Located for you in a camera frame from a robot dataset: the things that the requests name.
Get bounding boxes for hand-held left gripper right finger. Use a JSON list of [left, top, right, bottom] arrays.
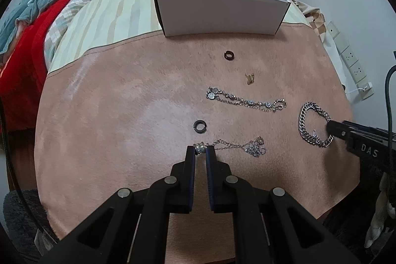
[[206, 146, 362, 264]]

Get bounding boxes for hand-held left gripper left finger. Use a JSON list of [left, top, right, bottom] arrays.
[[37, 146, 196, 264]]

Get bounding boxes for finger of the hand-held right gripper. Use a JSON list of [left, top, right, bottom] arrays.
[[325, 119, 351, 144], [342, 120, 389, 136]]

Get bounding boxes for thick silver chain bracelet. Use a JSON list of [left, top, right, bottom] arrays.
[[297, 102, 335, 148]]

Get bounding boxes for silver necklace with ring pendant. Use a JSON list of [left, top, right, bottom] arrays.
[[193, 136, 267, 157]]

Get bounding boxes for white cardboard box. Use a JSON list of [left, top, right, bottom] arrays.
[[154, 0, 291, 37]]

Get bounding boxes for white fluffy fabric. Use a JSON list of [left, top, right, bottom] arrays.
[[364, 173, 396, 248]]

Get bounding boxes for white power strip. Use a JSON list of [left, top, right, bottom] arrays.
[[327, 21, 375, 101]]

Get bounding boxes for pink suede mat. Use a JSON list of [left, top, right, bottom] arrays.
[[34, 21, 361, 263]]

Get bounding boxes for brown patterned cloth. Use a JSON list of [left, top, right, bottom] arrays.
[[286, 0, 329, 43]]

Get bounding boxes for striped yellow tablecloth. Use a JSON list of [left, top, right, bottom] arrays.
[[48, 0, 311, 73]]

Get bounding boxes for grey fuzzy cushion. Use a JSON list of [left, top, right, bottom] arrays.
[[2, 189, 60, 262]]

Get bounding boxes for red blanket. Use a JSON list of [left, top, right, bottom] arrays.
[[0, 0, 85, 131]]

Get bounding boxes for white charging cable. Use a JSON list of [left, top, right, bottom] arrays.
[[343, 82, 373, 95]]

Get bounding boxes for black cable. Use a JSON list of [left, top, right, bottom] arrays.
[[384, 64, 396, 135]]

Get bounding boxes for silver bracelet with stones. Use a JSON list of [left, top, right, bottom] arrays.
[[205, 86, 287, 113]]

